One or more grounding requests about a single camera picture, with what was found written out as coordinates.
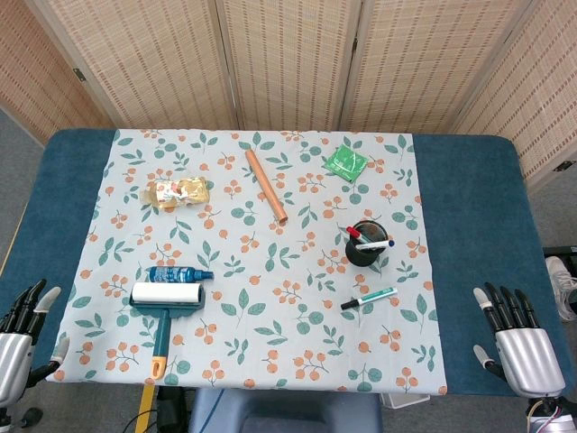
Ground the bamboo folding screen panel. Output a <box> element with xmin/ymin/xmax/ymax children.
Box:
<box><xmin>453</xmin><ymin>0</ymin><xmax>577</xmax><ymax>193</ymax></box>
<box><xmin>215</xmin><ymin>0</ymin><xmax>363</xmax><ymax>132</ymax></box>
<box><xmin>0</xmin><ymin>0</ymin><xmax>116</xmax><ymax>146</ymax></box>
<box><xmin>24</xmin><ymin>0</ymin><xmax>241</xmax><ymax>132</ymax></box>
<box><xmin>338</xmin><ymin>0</ymin><xmax>545</xmax><ymax>135</ymax></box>

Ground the white box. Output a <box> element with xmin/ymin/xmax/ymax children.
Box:
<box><xmin>380</xmin><ymin>392</ymin><xmax>430</xmax><ymax>410</ymax></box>

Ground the blue-capped marker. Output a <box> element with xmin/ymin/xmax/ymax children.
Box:
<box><xmin>355</xmin><ymin>239</ymin><xmax>397</xmax><ymax>252</ymax></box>

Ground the blue table cover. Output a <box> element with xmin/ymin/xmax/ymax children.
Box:
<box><xmin>0</xmin><ymin>128</ymin><xmax>577</xmax><ymax>398</ymax></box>

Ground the golden snack package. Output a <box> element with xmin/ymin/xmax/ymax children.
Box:
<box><xmin>139</xmin><ymin>177</ymin><xmax>212</xmax><ymax>210</ymax></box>

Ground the white sneaker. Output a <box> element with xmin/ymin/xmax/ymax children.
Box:
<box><xmin>545</xmin><ymin>255</ymin><xmax>577</xmax><ymax>322</ymax></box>

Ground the black stand under table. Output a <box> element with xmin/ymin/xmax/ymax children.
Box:
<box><xmin>156</xmin><ymin>386</ymin><xmax>195</xmax><ymax>433</ymax></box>

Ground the copper tube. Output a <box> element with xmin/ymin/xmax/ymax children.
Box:
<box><xmin>244</xmin><ymin>149</ymin><xmax>289</xmax><ymax>226</ymax></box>

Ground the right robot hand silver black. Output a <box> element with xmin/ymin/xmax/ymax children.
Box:
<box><xmin>472</xmin><ymin>281</ymin><xmax>567</xmax><ymax>401</ymax></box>

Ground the teal lint roller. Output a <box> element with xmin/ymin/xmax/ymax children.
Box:
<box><xmin>129</xmin><ymin>281</ymin><xmax>206</xmax><ymax>381</ymax></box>

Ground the green marker pen black cap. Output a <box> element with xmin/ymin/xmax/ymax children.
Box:
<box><xmin>340</xmin><ymin>286</ymin><xmax>398</xmax><ymax>311</ymax></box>

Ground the black floor cable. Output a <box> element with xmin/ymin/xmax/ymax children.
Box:
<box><xmin>122</xmin><ymin>412</ymin><xmax>159</xmax><ymax>433</ymax></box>

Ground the black pen holder cup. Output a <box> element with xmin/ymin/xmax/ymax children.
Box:
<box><xmin>344</xmin><ymin>219</ymin><xmax>389</xmax><ymax>268</ymax></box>

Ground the floral tablecloth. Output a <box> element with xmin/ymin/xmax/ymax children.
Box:
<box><xmin>46</xmin><ymin>128</ymin><xmax>449</xmax><ymax>396</ymax></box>

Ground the green sachet packet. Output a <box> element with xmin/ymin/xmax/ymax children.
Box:
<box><xmin>321</xmin><ymin>145</ymin><xmax>370</xmax><ymax>182</ymax></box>

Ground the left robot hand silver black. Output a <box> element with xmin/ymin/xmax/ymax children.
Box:
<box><xmin>0</xmin><ymin>278</ymin><xmax>71</xmax><ymax>410</ymax></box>

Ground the black bar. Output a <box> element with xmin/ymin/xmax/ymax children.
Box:
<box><xmin>543</xmin><ymin>244</ymin><xmax>577</xmax><ymax>259</ymax></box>

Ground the yellow floor tape strip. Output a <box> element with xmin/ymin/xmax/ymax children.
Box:
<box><xmin>134</xmin><ymin>385</ymin><xmax>158</xmax><ymax>433</ymax></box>

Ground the blue spray bottle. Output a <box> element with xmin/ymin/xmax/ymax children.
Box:
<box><xmin>143</xmin><ymin>265</ymin><xmax>215</xmax><ymax>284</ymax></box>

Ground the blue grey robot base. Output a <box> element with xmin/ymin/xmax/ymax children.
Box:
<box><xmin>188</xmin><ymin>387</ymin><xmax>384</xmax><ymax>433</ymax></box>

